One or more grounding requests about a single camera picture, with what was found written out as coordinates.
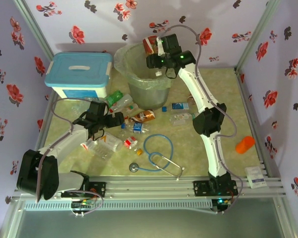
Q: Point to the small controller circuit board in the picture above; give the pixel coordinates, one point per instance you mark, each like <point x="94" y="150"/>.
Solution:
<point x="82" y="204"/>
<point x="222" y="201"/>

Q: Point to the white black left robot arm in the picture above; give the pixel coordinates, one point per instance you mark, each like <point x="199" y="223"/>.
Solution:
<point x="64" y="140"/>

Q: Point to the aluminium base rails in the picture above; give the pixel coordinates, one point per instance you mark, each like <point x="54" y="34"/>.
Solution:
<point x="149" y="187"/>

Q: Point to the metal mesh waste bin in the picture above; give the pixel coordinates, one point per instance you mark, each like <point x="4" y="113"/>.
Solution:
<point x="149" y="96"/>

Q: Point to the large orange label bottle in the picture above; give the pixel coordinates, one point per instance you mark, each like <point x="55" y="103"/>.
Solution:
<point x="106" y="145"/>

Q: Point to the blue label square bottle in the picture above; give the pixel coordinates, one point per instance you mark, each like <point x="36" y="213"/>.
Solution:
<point x="178" y="106"/>

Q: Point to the clear unlabelled plastic bottle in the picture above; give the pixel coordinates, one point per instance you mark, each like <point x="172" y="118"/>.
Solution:
<point x="124" y="100"/>

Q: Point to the mesh trash bin with liner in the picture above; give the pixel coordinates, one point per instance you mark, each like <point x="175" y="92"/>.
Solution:
<point x="129" y="57"/>

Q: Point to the crushed red label bottle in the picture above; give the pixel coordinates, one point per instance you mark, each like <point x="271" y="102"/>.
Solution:
<point x="130" y="142"/>

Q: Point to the crushed blue cap bottle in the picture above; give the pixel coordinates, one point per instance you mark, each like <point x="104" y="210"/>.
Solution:
<point x="137" y="127"/>

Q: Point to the blue lidded storage box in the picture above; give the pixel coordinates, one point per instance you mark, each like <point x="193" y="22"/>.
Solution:
<point x="77" y="72"/>

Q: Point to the small clear plastic bottle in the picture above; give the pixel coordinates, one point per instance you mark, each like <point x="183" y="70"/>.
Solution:
<point x="133" y="108"/>

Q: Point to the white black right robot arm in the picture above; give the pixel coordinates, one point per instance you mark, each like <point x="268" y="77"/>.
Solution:
<point x="201" y="91"/>

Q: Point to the gold label plastic bottle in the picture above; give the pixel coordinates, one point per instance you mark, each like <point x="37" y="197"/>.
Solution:
<point x="190" y="100"/>

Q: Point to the brown snack wrapper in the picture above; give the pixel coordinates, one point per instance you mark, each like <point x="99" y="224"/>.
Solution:
<point x="144" y="116"/>

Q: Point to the red white label bottle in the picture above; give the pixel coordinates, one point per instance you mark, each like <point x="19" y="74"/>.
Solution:
<point x="149" y="44"/>

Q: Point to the aluminium frame post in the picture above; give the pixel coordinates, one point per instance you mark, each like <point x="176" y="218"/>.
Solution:
<point x="34" y="27"/>
<point x="257" y="32"/>

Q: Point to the white small box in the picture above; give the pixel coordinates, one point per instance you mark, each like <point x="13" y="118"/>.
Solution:
<point x="257" y="177"/>

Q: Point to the green plastic bottle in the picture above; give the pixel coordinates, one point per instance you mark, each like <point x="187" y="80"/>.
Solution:
<point x="115" y="96"/>

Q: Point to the blue stethoscope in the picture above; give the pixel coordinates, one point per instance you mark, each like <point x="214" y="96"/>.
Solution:
<point x="133" y="167"/>

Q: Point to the aluminium frame leg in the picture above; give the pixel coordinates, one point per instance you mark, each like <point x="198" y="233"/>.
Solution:
<point x="285" y="218"/>
<point x="10" y="220"/>

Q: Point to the orange plastic cup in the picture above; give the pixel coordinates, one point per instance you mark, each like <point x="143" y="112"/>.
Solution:
<point x="245" y="145"/>

